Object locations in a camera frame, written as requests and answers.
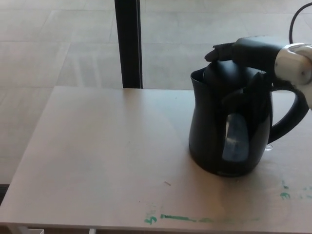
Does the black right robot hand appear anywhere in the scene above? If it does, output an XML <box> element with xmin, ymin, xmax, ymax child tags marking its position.
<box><xmin>204</xmin><ymin>36</ymin><xmax>285</xmax><ymax>119</ymax></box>

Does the black electric kettle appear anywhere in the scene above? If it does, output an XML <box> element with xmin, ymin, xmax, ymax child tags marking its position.
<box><xmin>189</xmin><ymin>59</ymin><xmax>308</xmax><ymax>177</ymax></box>

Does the black vertical pillar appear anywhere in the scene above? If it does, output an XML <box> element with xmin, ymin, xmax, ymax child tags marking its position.
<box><xmin>114</xmin><ymin>0</ymin><xmax>143</xmax><ymax>89</ymax></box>

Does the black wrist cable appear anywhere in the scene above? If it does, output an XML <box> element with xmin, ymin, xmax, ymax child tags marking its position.
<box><xmin>288</xmin><ymin>0</ymin><xmax>308</xmax><ymax>45</ymax></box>

